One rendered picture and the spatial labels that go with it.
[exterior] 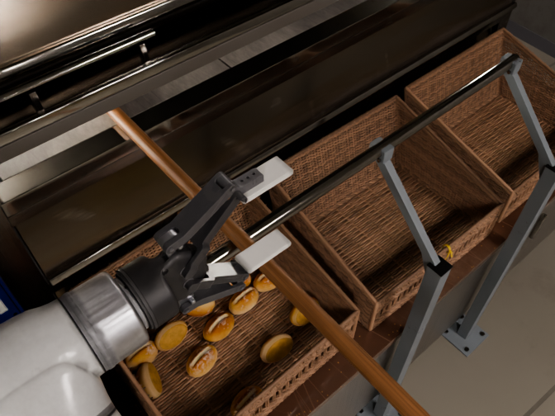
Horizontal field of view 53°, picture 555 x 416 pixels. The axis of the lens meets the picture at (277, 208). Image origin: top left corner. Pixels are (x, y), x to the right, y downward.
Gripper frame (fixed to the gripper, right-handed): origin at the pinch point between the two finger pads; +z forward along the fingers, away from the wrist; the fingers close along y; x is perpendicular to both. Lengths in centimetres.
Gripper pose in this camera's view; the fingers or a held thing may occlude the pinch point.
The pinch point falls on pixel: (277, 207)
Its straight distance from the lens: 67.3
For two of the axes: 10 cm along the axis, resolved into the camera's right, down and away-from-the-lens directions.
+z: 7.7, -5.0, 4.1
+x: 6.4, 5.9, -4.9
